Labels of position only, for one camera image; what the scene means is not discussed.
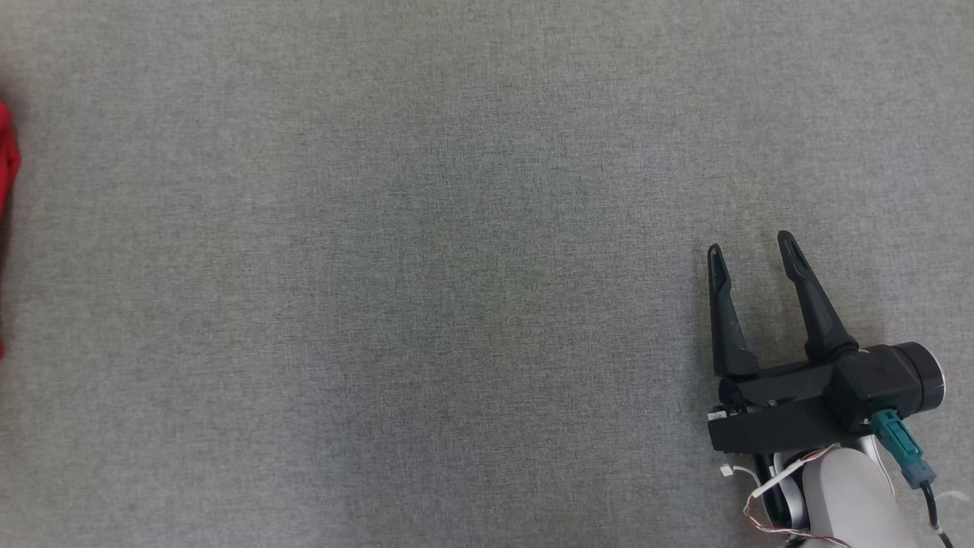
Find right teal plug black cable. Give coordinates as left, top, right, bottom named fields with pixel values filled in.
left=870, top=409, right=956, bottom=548

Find red basketball jersey white trim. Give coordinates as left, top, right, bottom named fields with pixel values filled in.
left=0, top=99, right=21, bottom=358

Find thin red white wires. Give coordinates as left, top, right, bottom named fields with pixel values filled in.
left=719, top=448, right=855, bottom=548

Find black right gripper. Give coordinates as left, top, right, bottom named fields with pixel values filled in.
left=707, top=231, right=872, bottom=455

